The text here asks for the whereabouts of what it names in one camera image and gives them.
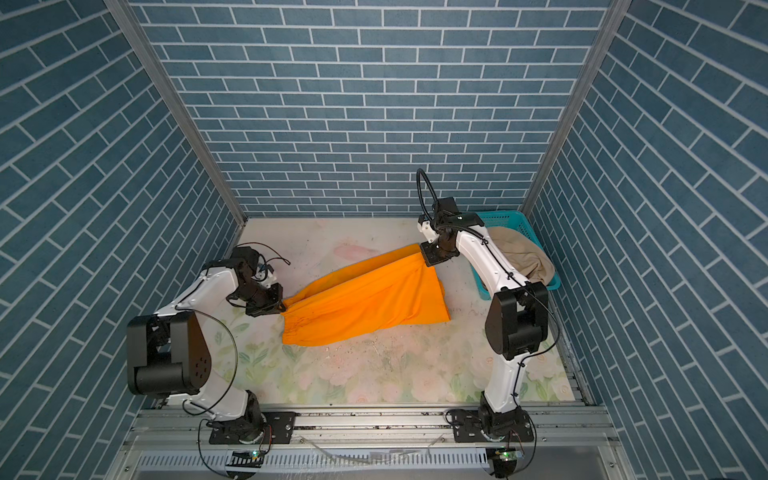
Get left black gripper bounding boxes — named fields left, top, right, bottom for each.
left=232, top=281, right=286, bottom=316

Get orange shorts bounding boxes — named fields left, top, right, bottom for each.
left=282, top=244, right=450, bottom=347

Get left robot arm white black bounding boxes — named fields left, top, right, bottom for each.
left=126, top=245, right=285, bottom=444

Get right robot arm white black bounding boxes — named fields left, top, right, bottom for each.
left=418, top=197, right=549, bottom=442

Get beige shorts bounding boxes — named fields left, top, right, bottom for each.
left=488, top=227, right=556, bottom=286

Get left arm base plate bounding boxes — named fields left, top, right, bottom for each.
left=205, top=411, right=297, bottom=445

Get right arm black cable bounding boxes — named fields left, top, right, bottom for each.
left=415, top=167, right=562, bottom=475

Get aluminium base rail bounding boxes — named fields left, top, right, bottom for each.
left=108, top=403, right=632, bottom=479

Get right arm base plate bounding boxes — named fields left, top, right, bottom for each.
left=444, top=407, right=535, bottom=443

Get white vented cable duct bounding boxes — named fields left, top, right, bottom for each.
left=137, top=448, right=489, bottom=473

